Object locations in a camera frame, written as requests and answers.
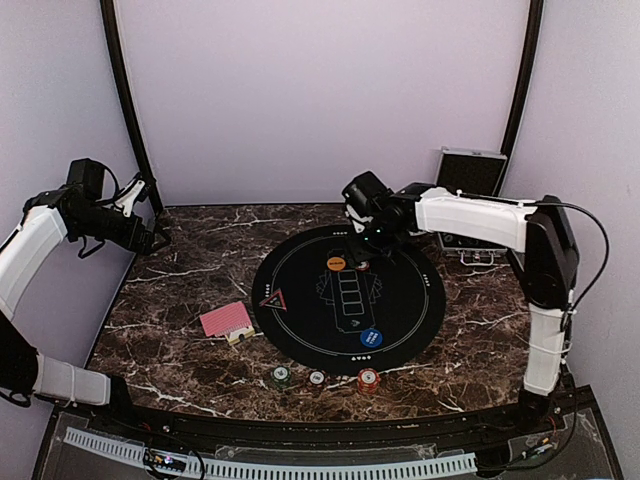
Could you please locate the blue small blind button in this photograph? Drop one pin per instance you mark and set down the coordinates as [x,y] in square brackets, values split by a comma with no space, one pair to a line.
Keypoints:
[371,338]

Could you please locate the aluminium poker chip case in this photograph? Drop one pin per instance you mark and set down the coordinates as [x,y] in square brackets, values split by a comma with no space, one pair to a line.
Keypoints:
[473,172]

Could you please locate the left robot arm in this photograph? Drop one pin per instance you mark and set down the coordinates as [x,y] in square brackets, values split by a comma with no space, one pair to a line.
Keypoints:
[76,211]

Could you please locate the right black frame post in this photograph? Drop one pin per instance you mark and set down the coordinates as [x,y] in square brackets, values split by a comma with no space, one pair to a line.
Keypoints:
[530,43]

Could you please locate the round black poker mat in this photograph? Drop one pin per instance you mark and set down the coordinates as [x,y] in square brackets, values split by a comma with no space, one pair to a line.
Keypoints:
[402,296]

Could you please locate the left black frame post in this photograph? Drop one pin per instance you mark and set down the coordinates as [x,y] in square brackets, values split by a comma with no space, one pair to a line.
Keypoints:
[126,101]

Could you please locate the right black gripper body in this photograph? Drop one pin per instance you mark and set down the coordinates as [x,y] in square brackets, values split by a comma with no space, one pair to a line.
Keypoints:
[377,243]

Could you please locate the white slotted cable duct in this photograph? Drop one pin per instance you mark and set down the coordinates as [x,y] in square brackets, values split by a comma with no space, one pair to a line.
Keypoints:
[252,463]

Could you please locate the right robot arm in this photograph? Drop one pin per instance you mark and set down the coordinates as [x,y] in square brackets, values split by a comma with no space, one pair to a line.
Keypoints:
[541,249]

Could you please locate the yellow playing card box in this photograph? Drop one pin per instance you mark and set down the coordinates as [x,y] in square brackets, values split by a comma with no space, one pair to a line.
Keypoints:
[239,334]

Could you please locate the orange black poker chip stack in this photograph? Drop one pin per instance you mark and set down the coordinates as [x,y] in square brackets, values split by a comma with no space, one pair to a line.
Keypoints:
[316,379]

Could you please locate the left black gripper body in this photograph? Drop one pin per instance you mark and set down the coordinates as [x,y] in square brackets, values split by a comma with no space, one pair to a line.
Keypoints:
[126,237]

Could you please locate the red poker chip stack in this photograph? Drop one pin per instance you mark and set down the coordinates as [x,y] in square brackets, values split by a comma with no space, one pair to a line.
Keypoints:
[368,380]

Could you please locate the orange big blind button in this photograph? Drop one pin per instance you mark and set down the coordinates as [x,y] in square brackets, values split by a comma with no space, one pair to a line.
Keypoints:
[336,263]

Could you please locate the green poker chip stack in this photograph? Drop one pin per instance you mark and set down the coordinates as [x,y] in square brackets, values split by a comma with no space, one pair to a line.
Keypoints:
[281,377]

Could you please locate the red triangular all-in marker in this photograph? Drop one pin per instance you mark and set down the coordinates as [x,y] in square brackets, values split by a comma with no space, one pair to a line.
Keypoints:
[274,301]

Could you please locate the black frame post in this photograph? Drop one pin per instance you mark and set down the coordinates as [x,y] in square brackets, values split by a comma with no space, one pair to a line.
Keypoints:
[126,101]
[530,43]

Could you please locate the red-backed playing card deck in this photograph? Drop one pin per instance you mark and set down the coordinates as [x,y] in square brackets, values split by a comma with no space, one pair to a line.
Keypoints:
[225,320]

